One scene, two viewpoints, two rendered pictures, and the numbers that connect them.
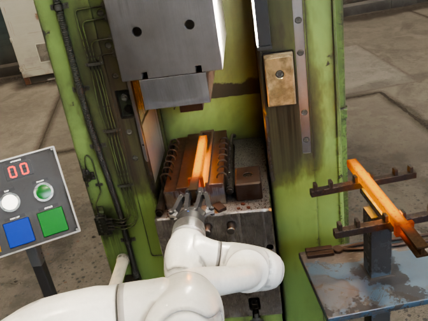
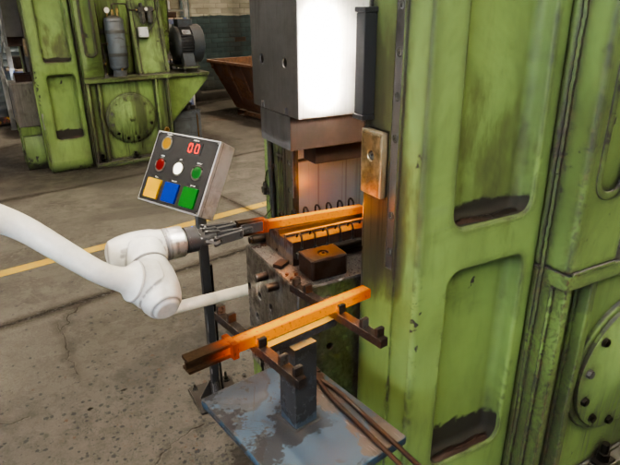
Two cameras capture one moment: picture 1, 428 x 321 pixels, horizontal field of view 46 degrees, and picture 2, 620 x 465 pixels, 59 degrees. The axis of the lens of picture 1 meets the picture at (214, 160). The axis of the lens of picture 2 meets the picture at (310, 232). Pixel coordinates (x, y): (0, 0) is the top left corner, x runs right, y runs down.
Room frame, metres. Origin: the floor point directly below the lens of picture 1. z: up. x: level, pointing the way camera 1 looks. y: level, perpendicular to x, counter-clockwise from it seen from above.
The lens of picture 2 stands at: (0.61, -1.28, 1.65)
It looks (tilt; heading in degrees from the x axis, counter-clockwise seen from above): 23 degrees down; 55
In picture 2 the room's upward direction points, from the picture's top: 1 degrees counter-clockwise
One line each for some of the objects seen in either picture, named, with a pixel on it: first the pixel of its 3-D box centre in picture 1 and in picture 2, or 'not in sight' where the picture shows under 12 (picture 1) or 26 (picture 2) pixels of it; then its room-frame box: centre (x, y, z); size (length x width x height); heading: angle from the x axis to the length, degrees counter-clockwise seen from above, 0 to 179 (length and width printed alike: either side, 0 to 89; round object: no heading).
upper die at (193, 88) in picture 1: (181, 69); (337, 120); (1.65, 0.06, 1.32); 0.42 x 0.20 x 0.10; 173
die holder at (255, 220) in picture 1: (223, 222); (345, 305); (1.65, 0.00, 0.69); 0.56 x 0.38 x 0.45; 173
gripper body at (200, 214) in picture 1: (190, 218); (199, 237); (1.18, 0.09, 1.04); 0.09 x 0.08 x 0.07; 174
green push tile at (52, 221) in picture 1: (53, 221); (189, 197); (1.34, 0.51, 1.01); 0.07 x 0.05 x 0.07; 108
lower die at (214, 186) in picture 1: (199, 165); (335, 229); (1.65, 0.06, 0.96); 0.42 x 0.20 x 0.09; 173
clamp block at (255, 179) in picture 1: (248, 183); (323, 262); (1.48, -0.10, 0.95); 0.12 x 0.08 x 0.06; 173
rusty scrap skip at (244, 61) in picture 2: not in sight; (271, 89); (5.21, 6.28, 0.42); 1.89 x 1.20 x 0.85; 94
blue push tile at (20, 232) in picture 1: (19, 232); (171, 193); (1.31, 0.61, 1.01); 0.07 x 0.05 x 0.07; 108
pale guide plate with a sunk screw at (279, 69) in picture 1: (279, 79); (374, 162); (1.54, -0.25, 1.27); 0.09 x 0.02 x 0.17; 83
